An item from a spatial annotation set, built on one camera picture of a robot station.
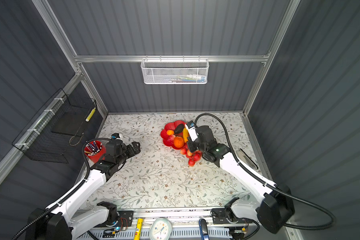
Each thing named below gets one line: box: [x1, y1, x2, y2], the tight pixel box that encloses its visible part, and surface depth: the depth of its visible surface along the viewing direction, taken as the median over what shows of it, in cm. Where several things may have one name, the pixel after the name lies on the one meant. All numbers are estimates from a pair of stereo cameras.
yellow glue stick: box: [134, 218, 144, 240], surface depth 71 cm
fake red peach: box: [167, 134, 176, 143], surface depth 101 cm
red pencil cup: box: [84, 140, 107, 164], surface depth 82 cm
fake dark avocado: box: [174, 123, 185, 134], surface depth 108 cm
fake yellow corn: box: [182, 127, 189, 143], surface depth 104 cm
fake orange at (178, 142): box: [173, 136, 185, 149], surface depth 98 cm
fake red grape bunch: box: [180, 148, 203, 167], surface depth 80 cm
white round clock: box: [149, 217, 173, 240], surface depth 70 cm
